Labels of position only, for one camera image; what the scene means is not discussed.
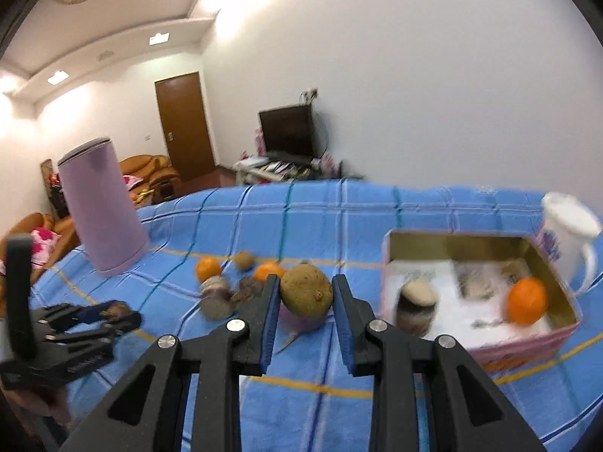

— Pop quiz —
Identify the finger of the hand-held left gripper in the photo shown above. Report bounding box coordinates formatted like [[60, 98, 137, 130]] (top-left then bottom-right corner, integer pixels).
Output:
[[44, 312, 143, 354], [29, 302, 118, 336]]

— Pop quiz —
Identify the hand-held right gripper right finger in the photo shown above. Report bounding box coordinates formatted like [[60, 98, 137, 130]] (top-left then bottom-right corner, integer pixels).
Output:
[[331, 273, 549, 452]]

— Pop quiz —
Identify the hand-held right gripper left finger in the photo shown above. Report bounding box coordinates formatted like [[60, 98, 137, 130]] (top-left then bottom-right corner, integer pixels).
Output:
[[59, 274, 282, 452]]

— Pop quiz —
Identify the wrinkled brown passion fruit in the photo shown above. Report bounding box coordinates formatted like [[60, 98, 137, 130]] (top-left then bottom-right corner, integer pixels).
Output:
[[231, 277, 265, 309]]

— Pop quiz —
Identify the olive brown round fruit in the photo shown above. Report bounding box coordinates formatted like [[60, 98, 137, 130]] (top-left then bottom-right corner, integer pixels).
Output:
[[279, 264, 334, 318]]

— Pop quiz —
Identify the dark purple cut fruit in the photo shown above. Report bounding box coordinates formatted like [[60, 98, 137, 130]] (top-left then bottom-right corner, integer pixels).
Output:
[[200, 275, 234, 322]]

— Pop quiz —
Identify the orange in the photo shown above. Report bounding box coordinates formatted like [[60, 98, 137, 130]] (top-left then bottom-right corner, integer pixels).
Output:
[[253, 261, 286, 283], [195, 257, 223, 283], [506, 278, 548, 327]]

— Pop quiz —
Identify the pink tin box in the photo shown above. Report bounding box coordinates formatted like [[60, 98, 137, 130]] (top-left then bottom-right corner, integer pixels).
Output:
[[379, 228, 582, 373]]

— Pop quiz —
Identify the pink floral cushion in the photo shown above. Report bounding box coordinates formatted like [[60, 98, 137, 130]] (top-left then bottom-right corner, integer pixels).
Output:
[[29, 227, 62, 264]]

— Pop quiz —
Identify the orange leather armchair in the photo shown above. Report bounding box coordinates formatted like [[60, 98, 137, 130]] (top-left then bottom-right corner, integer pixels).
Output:
[[0, 212, 81, 283]]

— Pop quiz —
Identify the pale topped cut fruit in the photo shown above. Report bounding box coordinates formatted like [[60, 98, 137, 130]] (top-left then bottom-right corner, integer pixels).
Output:
[[396, 280, 439, 337]]

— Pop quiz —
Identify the blue checked blanket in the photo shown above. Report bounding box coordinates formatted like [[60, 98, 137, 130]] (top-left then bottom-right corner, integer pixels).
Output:
[[28, 179, 603, 452]]

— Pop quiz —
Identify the purple cylindrical kettle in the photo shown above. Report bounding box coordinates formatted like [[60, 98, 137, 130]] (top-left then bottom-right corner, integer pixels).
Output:
[[57, 137, 149, 278]]

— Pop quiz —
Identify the white television stand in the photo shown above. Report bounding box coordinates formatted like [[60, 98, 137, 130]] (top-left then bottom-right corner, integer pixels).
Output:
[[234, 151, 349, 186]]

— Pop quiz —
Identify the orange leather sofa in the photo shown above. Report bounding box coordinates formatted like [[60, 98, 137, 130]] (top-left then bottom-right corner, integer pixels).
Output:
[[118, 154, 182, 208]]

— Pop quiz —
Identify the black television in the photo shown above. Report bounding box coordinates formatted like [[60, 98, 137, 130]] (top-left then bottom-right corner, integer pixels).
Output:
[[258, 104, 317, 158]]

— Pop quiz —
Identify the brown wooden door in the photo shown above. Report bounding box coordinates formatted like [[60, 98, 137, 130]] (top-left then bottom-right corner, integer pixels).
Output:
[[155, 72, 218, 183]]

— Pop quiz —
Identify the white floral mug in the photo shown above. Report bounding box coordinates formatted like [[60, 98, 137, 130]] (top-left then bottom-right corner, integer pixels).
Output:
[[537, 191, 603, 297]]

